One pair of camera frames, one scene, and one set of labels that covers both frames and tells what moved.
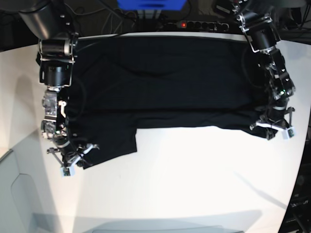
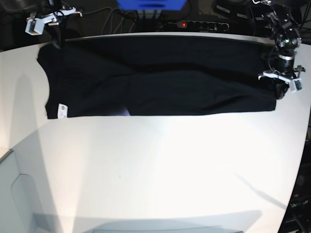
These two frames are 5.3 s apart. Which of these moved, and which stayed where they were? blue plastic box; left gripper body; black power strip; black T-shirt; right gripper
Moved: black T-shirt; right gripper; left gripper body
Stayed: black power strip; blue plastic box
